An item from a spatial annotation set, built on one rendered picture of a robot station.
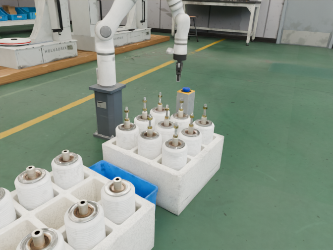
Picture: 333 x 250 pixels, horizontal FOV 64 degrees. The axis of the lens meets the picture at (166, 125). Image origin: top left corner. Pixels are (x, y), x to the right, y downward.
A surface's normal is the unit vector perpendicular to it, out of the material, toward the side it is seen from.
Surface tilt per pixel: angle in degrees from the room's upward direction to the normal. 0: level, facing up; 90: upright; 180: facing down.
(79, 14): 90
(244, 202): 0
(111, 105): 88
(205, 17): 90
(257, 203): 0
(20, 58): 90
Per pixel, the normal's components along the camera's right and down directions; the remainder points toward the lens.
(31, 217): 0.04, -0.90
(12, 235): 0.81, 0.28
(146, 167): -0.55, 0.34
